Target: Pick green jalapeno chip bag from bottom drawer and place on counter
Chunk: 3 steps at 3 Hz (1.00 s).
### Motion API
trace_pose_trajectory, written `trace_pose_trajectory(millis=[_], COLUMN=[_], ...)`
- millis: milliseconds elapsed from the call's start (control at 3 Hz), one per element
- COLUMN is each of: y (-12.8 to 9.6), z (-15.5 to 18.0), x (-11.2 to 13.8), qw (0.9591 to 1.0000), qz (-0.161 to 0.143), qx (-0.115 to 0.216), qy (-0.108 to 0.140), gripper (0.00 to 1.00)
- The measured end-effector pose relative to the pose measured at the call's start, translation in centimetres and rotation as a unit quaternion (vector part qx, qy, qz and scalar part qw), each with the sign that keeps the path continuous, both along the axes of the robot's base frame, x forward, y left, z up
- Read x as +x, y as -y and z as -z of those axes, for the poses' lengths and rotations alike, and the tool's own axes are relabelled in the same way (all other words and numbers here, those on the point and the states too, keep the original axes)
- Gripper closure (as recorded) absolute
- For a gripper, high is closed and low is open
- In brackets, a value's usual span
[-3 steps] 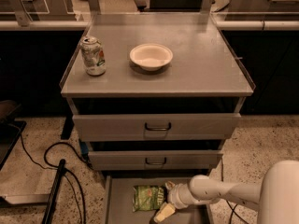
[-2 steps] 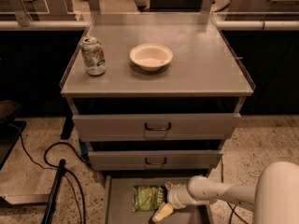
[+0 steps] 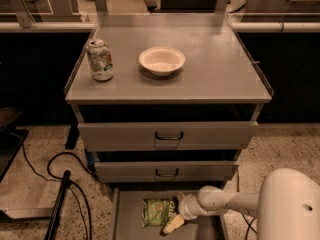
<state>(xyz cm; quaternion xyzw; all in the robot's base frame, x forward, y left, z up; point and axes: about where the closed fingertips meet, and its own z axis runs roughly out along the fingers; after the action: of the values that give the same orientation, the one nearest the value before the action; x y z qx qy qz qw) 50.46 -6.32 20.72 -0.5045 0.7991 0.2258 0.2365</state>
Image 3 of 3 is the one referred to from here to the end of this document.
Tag green jalapeno chip bag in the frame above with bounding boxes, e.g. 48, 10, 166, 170
142, 198, 178, 227

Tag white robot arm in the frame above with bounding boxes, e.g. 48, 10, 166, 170
162, 168, 320, 240

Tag bottom open grey drawer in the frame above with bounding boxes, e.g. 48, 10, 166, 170
109, 183, 229, 240

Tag top grey drawer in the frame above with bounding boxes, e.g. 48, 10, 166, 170
78, 121, 258, 152

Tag middle grey drawer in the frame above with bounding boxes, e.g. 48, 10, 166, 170
95, 161, 238, 183

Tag grey drawer cabinet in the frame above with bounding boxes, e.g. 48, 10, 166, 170
63, 13, 274, 240

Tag black bar on floor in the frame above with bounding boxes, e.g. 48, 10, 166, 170
45, 170, 71, 240

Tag crushed soda can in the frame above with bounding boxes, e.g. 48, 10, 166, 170
86, 38, 114, 81

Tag dark equipment at left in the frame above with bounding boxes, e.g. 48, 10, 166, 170
0, 107, 29, 182

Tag black cable right floor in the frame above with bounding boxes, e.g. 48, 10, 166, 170
235, 170, 258, 240

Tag black cable floor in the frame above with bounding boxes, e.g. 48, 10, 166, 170
235, 170, 258, 240
9, 132, 100, 240

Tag black cable left floor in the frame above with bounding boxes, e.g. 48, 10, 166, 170
9, 132, 100, 240

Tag white horizontal rail pipe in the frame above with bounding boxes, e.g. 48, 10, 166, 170
0, 22, 320, 33

